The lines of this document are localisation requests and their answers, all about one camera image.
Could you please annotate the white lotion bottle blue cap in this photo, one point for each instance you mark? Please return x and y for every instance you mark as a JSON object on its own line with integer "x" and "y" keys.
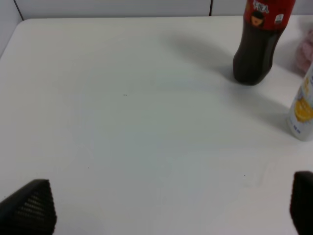
{"x": 300, "y": 118}

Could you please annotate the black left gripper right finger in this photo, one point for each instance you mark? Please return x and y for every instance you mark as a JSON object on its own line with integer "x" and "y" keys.
{"x": 301, "y": 207}

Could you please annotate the cola bottle red label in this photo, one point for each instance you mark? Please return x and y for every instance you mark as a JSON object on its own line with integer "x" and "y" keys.
{"x": 264, "y": 23}

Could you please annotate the pink rolled towel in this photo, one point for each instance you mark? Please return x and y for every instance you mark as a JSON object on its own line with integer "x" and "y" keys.
{"x": 304, "y": 52}

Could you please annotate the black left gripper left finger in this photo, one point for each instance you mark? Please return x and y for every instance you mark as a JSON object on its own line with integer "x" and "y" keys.
{"x": 29, "y": 211}

